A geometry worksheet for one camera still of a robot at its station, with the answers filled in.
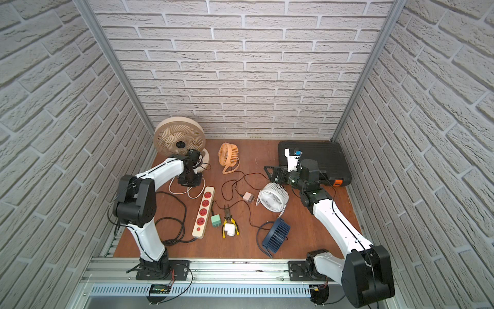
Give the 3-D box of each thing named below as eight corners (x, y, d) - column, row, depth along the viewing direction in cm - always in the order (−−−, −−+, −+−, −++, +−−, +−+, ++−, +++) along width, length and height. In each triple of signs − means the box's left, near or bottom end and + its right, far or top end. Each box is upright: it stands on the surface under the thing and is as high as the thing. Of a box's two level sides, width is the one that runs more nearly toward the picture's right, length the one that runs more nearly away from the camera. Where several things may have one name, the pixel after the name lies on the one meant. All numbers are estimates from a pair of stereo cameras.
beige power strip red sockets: (191, 238, 83) (190, 236, 81) (206, 188, 99) (206, 186, 97) (203, 239, 82) (202, 237, 81) (216, 189, 98) (215, 187, 97)
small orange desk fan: (219, 174, 105) (216, 159, 95) (222, 156, 113) (219, 141, 103) (238, 174, 105) (237, 159, 95) (239, 156, 113) (238, 141, 103)
